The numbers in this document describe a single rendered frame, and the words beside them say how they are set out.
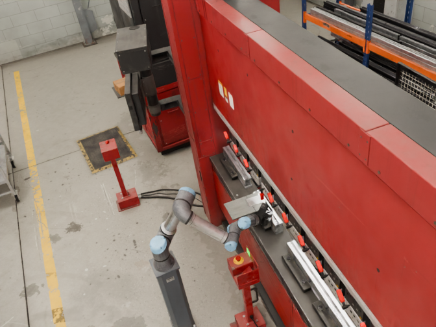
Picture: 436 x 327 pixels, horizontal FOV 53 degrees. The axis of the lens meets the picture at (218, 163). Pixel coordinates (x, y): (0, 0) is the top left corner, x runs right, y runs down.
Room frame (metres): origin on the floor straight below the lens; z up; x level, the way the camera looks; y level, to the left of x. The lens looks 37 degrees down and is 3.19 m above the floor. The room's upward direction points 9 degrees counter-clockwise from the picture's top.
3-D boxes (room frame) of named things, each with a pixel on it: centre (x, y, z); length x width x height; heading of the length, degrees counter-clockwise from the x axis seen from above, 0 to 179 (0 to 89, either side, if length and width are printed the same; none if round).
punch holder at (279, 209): (1.98, -0.38, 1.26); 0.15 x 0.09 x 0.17; 14
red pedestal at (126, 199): (3.70, 1.06, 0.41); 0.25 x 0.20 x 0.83; 104
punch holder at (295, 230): (1.78, -0.43, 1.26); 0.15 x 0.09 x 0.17; 14
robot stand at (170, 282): (2.09, 0.50, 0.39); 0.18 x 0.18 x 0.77; 19
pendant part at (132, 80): (3.39, 0.60, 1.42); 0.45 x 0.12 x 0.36; 3
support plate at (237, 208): (2.31, -0.14, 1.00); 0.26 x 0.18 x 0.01; 104
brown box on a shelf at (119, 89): (4.49, 0.89, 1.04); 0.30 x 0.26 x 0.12; 19
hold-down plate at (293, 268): (1.74, -0.38, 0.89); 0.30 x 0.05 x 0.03; 14
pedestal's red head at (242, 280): (1.96, -0.05, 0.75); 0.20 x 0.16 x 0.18; 14
